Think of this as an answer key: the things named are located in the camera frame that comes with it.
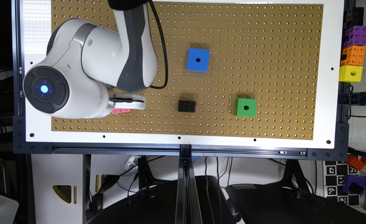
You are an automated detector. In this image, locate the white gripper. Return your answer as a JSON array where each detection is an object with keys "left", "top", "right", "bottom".
[{"left": 109, "top": 90, "right": 146, "bottom": 110}]

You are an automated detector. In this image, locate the pink studded block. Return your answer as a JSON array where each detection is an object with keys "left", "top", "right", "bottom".
[{"left": 112, "top": 108, "right": 132, "bottom": 114}]

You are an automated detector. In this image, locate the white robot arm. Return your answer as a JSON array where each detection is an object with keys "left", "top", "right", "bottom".
[{"left": 23, "top": 1, "right": 157, "bottom": 119}]

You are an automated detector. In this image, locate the orange studded block stack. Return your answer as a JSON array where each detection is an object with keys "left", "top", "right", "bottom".
[{"left": 341, "top": 45, "right": 366, "bottom": 66}]

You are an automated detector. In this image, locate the orange block lower right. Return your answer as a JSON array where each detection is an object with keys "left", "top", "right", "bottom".
[{"left": 346, "top": 155, "right": 365, "bottom": 171}]

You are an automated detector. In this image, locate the purple studded block stack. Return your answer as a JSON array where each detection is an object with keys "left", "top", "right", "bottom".
[{"left": 342, "top": 26, "right": 366, "bottom": 48}]

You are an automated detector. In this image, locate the purple block lower right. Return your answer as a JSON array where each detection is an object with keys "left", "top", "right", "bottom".
[{"left": 343, "top": 175, "right": 366, "bottom": 195}]

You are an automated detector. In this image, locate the black studded block stack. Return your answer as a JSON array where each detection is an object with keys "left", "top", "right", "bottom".
[{"left": 343, "top": 7, "right": 364, "bottom": 29}]

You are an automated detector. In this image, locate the blue cube with hole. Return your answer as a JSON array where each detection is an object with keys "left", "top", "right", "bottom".
[{"left": 186, "top": 48, "right": 210, "bottom": 73}]

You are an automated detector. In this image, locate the black office chair left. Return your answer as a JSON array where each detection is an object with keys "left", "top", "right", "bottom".
[{"left": 88, "top": 157, "right": 236, "bottom": 224}]

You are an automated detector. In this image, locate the black office chair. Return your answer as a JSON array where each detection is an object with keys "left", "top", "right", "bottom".
[
  {"left": 226, "top": 159, "right": 366, "bottom": 224},
  {"left": 88, "top": 157, "right": 236, "bottom": 224}
]

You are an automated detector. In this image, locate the white cabinet with cutouts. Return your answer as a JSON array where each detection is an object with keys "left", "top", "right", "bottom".
[{"left": 31, "top": 154, "right": 86, "bottom": 223}]

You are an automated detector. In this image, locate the brown perforated pegboard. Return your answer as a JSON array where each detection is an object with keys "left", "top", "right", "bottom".
[{"left": 52, "top": 1, "right": 324, "bottom": 140}]

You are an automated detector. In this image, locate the white table panel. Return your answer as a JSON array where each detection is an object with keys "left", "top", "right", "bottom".
[{"left": 19, "top": 0, "right": 345, "bottom": 149}]

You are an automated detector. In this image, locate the green cube with hole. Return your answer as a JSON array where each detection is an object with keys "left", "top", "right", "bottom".
[{"left": 235, "top": 98, "right": 257, "bottom": 118}]

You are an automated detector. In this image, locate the black office chair right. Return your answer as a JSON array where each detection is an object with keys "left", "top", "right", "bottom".
[{"left": 226, "top": 159, "right": 366, "bottom": 224}]

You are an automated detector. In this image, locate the black white marker board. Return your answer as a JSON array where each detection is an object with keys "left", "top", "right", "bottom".
[{"left": 323, "top": 161, "right": 360, "bottom": 206}]

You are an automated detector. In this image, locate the yellow cube with hole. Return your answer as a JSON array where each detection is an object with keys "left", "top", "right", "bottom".
[{"left": 339, "top": 65, "right": 363, "bottom": 83}]

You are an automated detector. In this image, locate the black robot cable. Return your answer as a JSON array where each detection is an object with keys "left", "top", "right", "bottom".
[{"left": 109, "top": 0, "right": 169, "bottom": 104}]

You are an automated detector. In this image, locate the dark aluminium table frame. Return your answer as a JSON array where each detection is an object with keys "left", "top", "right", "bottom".
[{"left": 12, "top": 1, "right": 350, "bottom": 223}]

